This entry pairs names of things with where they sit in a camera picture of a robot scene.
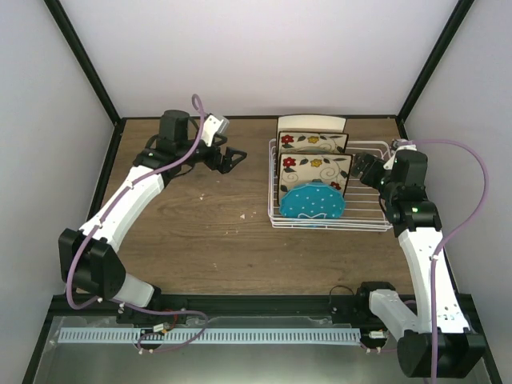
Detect blue polka dot plate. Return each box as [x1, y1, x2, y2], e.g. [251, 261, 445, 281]
[279, 182, 346, 220]

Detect floral square plate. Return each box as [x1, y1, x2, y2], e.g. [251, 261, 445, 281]
[277, 154, 353, 198]
[276, 131, 349, 154]

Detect mint green flower plate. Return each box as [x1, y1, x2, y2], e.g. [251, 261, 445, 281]
[293, 147, 330, 154]

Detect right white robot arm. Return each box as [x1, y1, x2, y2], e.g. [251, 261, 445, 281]
[350, 149, 486, 380]

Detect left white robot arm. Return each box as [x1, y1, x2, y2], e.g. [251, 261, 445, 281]
[58, 110, 247, 323]

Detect plain cream square plate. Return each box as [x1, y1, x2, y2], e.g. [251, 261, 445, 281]
[277, 114, 346, 133]

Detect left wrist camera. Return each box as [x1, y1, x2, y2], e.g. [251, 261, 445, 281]
[201, 114, 230, 146]

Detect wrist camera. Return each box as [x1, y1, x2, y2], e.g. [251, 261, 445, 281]
[383, 139, 417, 170]
[201, 114, 230, 146]

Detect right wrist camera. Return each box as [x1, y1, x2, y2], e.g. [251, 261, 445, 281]
[383, 139, 417, 170]

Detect white wire dish rack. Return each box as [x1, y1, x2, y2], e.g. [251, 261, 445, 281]
[267, 138, 392, 232]

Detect black aluminium frame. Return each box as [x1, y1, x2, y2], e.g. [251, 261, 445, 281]
[22, 0, 503, 384]

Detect light blue slotted cable duct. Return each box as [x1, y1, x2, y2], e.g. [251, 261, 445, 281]
[58, 327, 361, 346]

